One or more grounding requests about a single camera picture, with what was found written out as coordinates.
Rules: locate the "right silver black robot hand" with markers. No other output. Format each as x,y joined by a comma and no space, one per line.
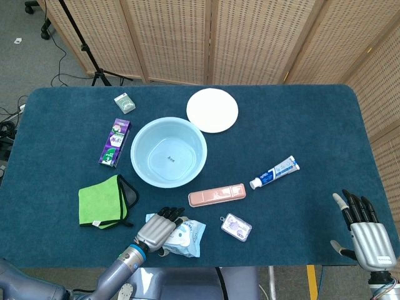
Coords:
372,243

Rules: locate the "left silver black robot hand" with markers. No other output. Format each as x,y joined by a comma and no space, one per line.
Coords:
153,232

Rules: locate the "wet wipes pack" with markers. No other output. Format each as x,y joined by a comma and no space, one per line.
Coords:
187,237

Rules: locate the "green microfibre cloth black trim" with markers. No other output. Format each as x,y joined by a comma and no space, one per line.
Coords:
100,200

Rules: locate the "transparent box with purple contents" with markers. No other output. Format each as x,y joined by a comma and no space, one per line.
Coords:
236,226

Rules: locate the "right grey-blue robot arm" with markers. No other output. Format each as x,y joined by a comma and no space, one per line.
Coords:
384,287

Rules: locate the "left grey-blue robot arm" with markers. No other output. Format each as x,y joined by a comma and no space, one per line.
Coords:
115,275

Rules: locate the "light blue plastic basin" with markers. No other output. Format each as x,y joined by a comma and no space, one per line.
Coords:
168,156

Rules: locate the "small green white box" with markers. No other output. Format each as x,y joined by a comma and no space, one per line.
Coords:
125,103

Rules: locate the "grey-blue robot torso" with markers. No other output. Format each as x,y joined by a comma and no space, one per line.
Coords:
187,284

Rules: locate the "pink toothbrush case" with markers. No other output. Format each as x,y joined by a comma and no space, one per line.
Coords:
217,195

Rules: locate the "purple toothpaste carton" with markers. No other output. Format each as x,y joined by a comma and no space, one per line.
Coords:
115,142

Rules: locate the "white table leg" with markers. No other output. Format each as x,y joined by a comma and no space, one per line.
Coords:
272,281

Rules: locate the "blue white toothpaste tube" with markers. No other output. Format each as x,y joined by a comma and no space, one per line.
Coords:
275,173

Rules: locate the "white round plate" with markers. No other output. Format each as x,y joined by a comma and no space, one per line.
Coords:
212,111

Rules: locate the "dark blue table mat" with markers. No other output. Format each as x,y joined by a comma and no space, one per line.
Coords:
297,125

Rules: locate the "woven wooden folding screen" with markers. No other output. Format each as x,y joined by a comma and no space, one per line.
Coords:
172,37

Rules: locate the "black tripod stand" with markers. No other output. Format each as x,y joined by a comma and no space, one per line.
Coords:
84,47

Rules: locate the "black office chair base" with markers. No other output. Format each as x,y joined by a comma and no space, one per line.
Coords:
45,31

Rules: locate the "white paper scrap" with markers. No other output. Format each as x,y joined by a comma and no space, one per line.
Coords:
18,40

